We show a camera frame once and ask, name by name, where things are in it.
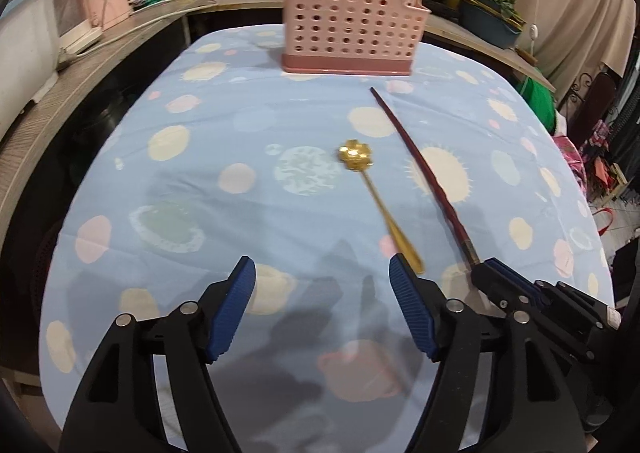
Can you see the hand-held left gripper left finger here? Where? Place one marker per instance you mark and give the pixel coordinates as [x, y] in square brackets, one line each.
[230, 308]

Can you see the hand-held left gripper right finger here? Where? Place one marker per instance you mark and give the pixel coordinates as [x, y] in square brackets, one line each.
[412, 308]

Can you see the white tub with blue rim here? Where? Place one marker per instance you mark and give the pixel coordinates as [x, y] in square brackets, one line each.
[25, 48]

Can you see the white countertop oven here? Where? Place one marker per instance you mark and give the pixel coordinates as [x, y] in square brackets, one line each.
[70, 13]

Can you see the pink plastic utensil basket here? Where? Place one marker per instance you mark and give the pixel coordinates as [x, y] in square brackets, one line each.
[350, 18]

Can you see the blue plastic basin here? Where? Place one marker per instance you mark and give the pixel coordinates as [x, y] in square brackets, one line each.
[487, 28]

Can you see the green plastic bag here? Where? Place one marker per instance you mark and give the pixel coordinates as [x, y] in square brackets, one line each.
[540, 98]

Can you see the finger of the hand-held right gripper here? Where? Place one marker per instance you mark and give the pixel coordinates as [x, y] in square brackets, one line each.
[495, 288]
[510, 270]

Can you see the gold flower spoon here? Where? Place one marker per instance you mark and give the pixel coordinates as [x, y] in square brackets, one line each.
[355, 153]

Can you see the dark metal chair back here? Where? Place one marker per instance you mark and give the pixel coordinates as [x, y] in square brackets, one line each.
[602, 98]

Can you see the maroon chopstick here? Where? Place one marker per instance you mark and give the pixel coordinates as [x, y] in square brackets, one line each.
[430, 173]

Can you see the pink floral cloth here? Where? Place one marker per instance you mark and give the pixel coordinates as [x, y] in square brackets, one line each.
[570, 153]

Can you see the grey wooden counter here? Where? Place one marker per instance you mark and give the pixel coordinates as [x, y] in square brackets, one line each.
[45, 108]

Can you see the blue spotted tablecloth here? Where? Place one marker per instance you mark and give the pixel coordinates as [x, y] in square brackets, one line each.
[225, 133]

